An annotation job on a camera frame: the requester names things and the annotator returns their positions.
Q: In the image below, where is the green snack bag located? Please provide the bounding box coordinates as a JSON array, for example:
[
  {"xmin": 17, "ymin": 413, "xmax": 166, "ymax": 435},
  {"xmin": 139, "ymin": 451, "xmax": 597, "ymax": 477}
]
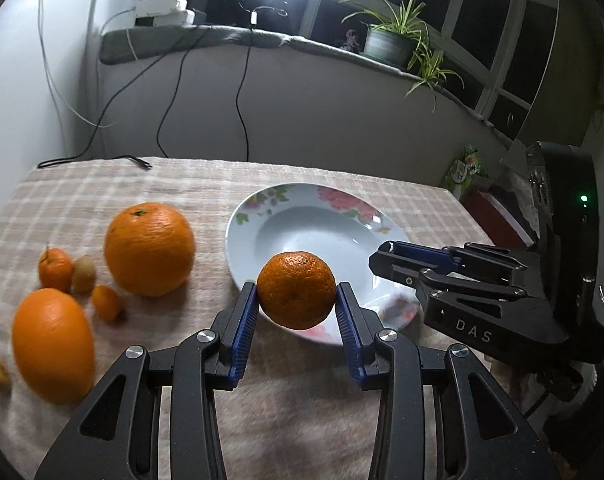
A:
[{"xmin": 441, "ymin": 144, "xmax": 488, "ymax": 200}]

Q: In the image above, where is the ring light cable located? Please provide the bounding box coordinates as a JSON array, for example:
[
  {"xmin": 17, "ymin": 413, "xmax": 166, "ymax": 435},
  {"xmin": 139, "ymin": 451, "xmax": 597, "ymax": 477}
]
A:
[{"xmin": 233, "ymin": 0, "xmax": 291, "ymax": 163}]

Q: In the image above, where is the large oval orange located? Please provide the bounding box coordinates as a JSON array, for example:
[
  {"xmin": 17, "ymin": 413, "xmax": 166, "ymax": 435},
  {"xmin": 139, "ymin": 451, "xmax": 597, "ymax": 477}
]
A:
[{"xmin": 11, "ymin": 288, "xmax": 96, "ymax": 404}]

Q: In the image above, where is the white power strip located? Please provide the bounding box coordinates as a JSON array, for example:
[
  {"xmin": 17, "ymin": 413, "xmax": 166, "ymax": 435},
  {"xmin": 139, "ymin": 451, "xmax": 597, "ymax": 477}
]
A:
[{"xmin": 134, "ymin": 0, "xmax": 195, "ymax": 26}]

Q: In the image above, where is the large round orange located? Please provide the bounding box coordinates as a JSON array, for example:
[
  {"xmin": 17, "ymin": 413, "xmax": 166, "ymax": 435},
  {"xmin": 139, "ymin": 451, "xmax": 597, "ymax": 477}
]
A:
[{"xmin": 103, "ymin": 203, "xmax": 197, "ymax": 297}]

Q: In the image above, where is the small orange kumquat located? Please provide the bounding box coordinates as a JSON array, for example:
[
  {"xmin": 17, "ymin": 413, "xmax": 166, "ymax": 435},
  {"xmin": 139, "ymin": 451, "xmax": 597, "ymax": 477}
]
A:
[{"xmin": 91, "ymin": 285, "xmax": 124, "ymax": 323}]

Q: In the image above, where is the small mandarin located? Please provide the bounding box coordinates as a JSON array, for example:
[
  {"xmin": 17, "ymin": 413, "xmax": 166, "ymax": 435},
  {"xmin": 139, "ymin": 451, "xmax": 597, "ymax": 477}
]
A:
[{"xmin": 256, "ymin": 252, "xmax": 337, "ymax": 330}]

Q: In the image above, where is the grey sill cloth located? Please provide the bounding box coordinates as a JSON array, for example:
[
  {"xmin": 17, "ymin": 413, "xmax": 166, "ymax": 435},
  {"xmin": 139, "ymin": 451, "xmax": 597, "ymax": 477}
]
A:
[{"xmin": 100, "ymin": 24, "xmax": 483, "ymax": 122}]

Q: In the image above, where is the black cable on table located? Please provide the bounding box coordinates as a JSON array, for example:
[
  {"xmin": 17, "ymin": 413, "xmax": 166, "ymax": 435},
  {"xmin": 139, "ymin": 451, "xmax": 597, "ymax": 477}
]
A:
[{"xmin": 36, "ymin": 27, "xmax": 213, "ymax": 172}]

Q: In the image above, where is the plaid beige tablecloth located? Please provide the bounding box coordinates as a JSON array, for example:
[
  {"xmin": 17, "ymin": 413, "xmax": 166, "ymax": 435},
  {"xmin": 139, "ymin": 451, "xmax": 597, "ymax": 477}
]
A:
[{"xmin": 0, "ymin": 155, "xmax": 504, "ymax": 480}]

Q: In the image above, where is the small brown longan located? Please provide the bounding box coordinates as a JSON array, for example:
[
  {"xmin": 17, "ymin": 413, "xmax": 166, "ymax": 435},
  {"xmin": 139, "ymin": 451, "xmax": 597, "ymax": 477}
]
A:
[{"xmin": 72, "ymin": 255, "xmax": 96, "ymax": 295}]

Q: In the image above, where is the floral white plate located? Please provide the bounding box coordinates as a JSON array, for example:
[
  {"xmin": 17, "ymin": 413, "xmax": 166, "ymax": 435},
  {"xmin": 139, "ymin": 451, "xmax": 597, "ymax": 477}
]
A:
[{"xmin": 225, "ymin": 183, "xmax": 420, "ymax": 330}]

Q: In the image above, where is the red box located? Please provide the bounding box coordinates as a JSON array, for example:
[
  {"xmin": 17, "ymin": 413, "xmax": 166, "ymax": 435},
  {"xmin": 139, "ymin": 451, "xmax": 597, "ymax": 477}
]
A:
[{"xmin": 462, "ymin": 188, "xmax": 535, "ymax": 250}]

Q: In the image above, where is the black hanging cable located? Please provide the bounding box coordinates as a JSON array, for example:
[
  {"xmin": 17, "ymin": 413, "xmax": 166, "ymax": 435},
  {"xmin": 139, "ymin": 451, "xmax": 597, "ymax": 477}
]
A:
[{"xmin": 155, "ymin": 29, "xmax": 203, "ymax": 160}]

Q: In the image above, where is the potted spider plant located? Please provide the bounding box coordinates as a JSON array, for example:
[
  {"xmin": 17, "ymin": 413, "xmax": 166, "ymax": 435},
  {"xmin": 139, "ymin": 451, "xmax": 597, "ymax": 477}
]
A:
[{"xmin": 341, "ymin": 0, "xmax": 465, "ymax": 112}]

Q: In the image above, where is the mandarin with stem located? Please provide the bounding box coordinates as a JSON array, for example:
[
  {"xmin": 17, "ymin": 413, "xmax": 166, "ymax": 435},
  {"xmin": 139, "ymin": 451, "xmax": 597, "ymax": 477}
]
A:
[{"xmin": 37, "ymin": 246, "xmax": 74, "ymax": 294}]

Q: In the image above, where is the white cable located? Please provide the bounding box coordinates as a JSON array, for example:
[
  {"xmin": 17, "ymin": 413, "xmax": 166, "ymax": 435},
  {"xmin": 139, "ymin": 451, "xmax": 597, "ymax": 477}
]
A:
[{"xmin": 36, "ymin": 0, "xmax": 138, "ymax": 130}]

